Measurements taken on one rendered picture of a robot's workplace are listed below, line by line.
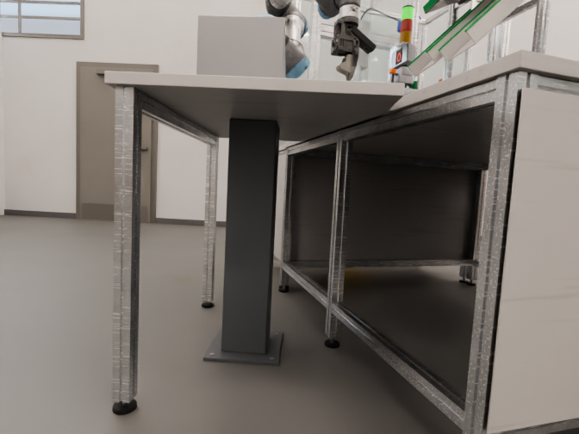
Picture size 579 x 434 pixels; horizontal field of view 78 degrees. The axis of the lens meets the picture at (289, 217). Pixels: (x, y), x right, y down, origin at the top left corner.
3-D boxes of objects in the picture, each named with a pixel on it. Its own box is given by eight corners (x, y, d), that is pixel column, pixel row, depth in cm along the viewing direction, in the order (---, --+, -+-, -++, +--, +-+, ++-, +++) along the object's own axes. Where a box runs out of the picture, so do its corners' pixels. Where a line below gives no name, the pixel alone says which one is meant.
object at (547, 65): (519, 66, 60) (521, 48, 60) (283, 147, 203) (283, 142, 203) (909, 139, 100) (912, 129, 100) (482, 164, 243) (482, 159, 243)
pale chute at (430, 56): (435, 63, 103) (426, 51, 102) (414, 77, 116) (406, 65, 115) (506, -1, 103) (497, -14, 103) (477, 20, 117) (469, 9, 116)
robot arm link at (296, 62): (264, 64, 138) (272, 15, 175) (291, 89, 146) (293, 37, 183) (286, 41, 132) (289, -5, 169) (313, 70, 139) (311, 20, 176)
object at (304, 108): (103, 83, 84) (104, 70, 84) (207, 137, 173) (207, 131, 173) (403, 96, 81) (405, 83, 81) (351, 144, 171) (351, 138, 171)
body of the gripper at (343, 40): (330, 57, 133) (332, 23, 132) (351, 60, 136) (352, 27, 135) (338, 50, 126) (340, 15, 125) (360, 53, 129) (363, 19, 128)
